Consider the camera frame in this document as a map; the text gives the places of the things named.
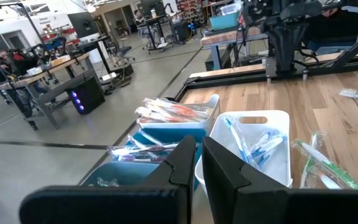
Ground white plastic handled bin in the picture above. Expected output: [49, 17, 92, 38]
[194, 110, 294, 195]

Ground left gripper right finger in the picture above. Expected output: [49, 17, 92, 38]
[202, 136, 358, 224]

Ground black standing desk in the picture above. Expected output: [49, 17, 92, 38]
[78, 35, 135, 95]

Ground black computer monitor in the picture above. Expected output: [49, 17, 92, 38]
[68, 11, 99, 39]

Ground teal storage box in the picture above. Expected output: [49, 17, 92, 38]
[209, 11, 241, 31]

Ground wooden workbench blue legs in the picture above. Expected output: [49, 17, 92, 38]
[200, 26, 269, 72]

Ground translucent cream plastic bin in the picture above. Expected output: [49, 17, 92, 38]
[135, 94, 221, 135]

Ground grey desk wooden top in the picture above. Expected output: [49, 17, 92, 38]
[0, 52, 96, 131]

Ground dark swivel chair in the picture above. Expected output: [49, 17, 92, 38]
[106, 39, 135, 63]

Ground black wheeled desk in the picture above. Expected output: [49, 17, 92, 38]
[144, 14, 176, 54]

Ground teal plastic bin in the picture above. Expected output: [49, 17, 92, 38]
[126, 126, 208, 191]

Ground clear plastic box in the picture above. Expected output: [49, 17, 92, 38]
[220, 2, 242, 16]

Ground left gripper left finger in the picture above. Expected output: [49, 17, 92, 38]
[19, 134, 197, 224]

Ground black computer tower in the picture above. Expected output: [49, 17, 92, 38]
[65, 77, 106, 115]

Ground blue toothbrush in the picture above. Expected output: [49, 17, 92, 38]
[250, 129, 284, 152]
[250, 135, 287, 159]
[253, 149, 281, 171]
[223, 115, 252, 164]
[255, 130, 288, 156]

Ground person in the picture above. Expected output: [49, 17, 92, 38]
[303, 6, 358, 56]
[0, 49, 23, 82]
[134, 9, 147, 32]

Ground grey plastic bin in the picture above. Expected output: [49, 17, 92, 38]
[79, 161, 163, 188]

